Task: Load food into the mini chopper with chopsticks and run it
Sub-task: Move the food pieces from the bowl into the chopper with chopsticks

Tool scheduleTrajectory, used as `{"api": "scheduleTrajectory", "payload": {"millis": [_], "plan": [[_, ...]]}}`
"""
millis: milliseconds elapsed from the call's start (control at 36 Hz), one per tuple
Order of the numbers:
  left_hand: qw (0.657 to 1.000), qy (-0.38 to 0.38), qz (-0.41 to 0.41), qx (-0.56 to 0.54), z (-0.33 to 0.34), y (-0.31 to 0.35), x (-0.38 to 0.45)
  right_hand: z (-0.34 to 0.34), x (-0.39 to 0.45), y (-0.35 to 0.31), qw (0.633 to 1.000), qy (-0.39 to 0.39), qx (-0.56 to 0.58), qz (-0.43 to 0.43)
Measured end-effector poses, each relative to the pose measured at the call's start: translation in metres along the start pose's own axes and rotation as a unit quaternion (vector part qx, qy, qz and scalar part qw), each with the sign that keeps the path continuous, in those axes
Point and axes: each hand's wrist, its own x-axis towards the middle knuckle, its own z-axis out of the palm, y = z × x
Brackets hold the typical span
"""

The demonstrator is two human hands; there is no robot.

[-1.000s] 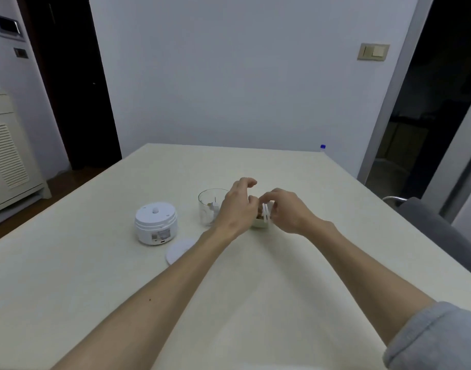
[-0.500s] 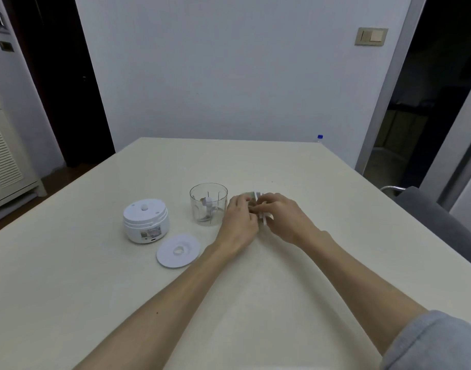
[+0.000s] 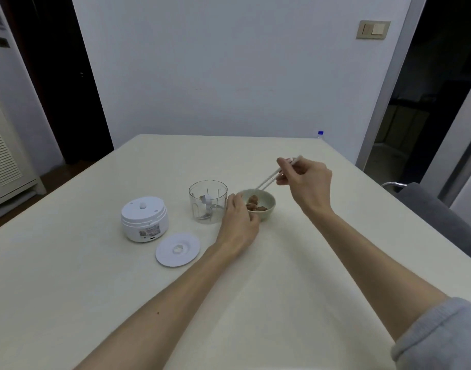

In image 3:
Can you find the person's left forearm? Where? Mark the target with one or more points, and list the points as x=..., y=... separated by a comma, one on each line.
x=158, y=308

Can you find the white round lid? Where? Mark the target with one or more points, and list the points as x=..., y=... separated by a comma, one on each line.
x=177, y=250

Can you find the chopper blade with white shaft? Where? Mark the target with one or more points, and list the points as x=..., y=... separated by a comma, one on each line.
x=207, y=204

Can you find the silver metal chair frame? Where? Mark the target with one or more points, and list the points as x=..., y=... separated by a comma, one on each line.
x=391, y=184

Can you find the person's left thumb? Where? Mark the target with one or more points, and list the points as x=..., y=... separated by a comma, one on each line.
x=254, y=220

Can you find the person's left hand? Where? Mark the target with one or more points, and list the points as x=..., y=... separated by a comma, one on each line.
x=237, y=229

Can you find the white door frame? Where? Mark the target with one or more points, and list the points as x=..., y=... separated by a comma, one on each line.
x=389, y=84

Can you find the beige wall light switch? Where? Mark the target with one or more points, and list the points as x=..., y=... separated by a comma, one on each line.
x=373, y=29

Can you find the white louvered cabinet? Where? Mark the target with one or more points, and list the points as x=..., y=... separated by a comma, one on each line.
x=6, y=157

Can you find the grey chair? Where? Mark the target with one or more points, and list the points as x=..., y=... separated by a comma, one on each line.
x=439, y=219

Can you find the cardboard boxes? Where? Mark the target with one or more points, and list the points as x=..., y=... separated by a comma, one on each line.
x=403, y=127

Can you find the grey sweater sleeve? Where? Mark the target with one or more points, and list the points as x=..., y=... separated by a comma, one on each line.
x=443, y=339

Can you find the person's right fingers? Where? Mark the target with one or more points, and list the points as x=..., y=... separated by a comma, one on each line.
x=288, y=169

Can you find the person's right hand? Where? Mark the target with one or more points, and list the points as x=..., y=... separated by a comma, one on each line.
x=312, y=184

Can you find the clear plastic chopper cup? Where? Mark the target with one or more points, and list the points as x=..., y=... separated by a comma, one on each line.
x=218, y=196

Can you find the small wall panel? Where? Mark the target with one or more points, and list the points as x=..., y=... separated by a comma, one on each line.
x=1, y=42

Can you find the person's right forearm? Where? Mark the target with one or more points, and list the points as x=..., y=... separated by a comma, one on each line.
x=374, y=265

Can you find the pale green bowl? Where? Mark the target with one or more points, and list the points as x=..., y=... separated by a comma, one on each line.
x=268, y=214

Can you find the white chopper motor unit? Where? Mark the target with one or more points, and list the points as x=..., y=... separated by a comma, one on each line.
x=143, y=223

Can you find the pile of brown food pieces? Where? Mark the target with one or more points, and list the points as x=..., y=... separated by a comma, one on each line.
x=255, y=203

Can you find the white chopstick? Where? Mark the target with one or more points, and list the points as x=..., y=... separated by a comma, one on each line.
x=272, y=182
x=267, y=178

